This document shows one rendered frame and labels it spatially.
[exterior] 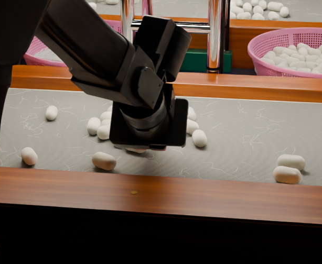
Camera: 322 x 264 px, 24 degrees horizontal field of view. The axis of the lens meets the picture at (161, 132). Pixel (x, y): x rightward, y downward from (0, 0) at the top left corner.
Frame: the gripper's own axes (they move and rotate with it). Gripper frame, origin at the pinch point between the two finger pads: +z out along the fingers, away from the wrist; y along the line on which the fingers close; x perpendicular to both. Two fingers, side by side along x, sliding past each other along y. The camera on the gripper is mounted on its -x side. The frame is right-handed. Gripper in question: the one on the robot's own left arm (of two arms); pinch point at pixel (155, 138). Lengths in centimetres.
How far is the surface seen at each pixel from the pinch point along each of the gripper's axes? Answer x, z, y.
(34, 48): -26, 33, 30
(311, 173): 4.5, -2.9, -22.1
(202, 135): -0.8, 0.6, -6.7
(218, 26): -23.6, 13.7, -7.4
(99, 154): 4.4, -5.7, 6.8
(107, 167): 6.1, -5.9, 5.4
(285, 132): -3.7, 6.8, -18.9
